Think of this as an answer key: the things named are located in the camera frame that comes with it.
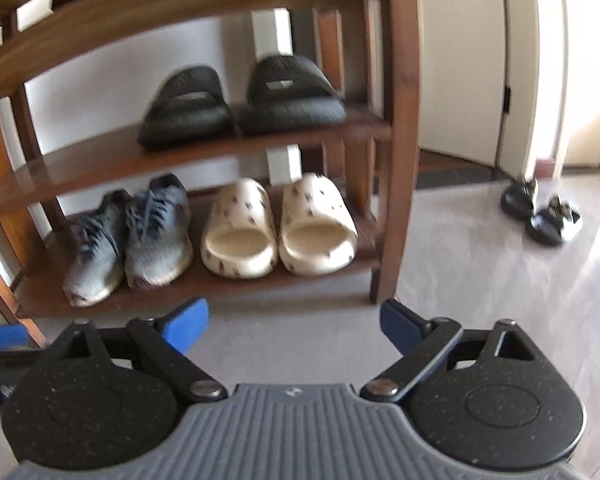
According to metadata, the blue knit sneaker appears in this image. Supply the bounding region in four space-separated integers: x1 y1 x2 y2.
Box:
61 189 133 308
124 173 194 291

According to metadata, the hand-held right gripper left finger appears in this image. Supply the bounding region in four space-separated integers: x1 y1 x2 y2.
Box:
50 297 228 403

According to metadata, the black sandal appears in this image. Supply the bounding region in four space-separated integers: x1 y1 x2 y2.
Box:
525 194 584 247
500 174 540 219

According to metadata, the black slide slipper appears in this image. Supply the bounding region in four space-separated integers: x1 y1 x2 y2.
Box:
237 54 348 136
136 66 235 152

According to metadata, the wooden shoe rack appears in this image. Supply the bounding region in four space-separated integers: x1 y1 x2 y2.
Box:
0 0 421 321

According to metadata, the cream patterned slide slipper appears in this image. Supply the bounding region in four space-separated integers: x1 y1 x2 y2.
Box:
278 172 359 277
200 178 280 279

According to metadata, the white door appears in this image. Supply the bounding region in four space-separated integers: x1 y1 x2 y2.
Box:
497 0 600 181

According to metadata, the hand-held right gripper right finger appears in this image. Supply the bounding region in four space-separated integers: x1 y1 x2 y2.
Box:
362 298 543 403

